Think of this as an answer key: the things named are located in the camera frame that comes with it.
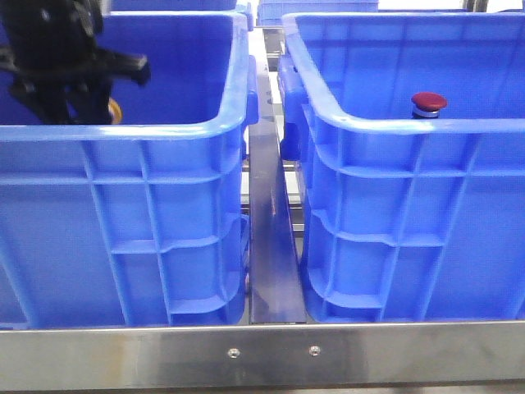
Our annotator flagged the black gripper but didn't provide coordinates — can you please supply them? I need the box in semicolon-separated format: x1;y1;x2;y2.
1;1;150;125

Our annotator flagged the rear blue bin right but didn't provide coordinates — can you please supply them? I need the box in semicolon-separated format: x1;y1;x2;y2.
257;0;379;26

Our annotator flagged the blue plastic bin right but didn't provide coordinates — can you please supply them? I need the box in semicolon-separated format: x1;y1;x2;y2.
279;12;524;323

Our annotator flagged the red mushroom push button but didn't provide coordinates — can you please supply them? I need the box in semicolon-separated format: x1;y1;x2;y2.
411;92;448;119

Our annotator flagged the blue plastic bin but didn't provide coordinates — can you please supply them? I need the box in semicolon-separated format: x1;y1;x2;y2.
1;11;258;330
279;12;524;323

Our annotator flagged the rear blue bin left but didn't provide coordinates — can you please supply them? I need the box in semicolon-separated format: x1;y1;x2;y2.
110;0;252;16

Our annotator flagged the blue plastic bin left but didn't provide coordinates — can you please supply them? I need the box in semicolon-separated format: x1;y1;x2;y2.
1;11;258;330

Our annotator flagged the stainless steel front rail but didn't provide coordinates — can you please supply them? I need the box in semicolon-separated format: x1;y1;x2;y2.
1;321;524;392

